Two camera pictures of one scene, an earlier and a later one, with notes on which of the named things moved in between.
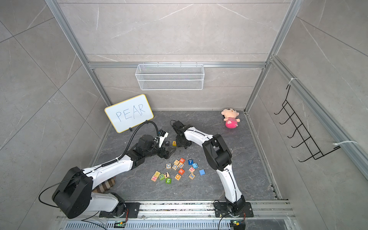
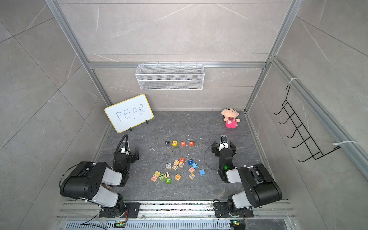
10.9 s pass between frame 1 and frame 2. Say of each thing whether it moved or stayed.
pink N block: stayed
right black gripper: moved
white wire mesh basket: stayed
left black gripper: moved
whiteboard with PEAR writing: stayed
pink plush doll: stayed
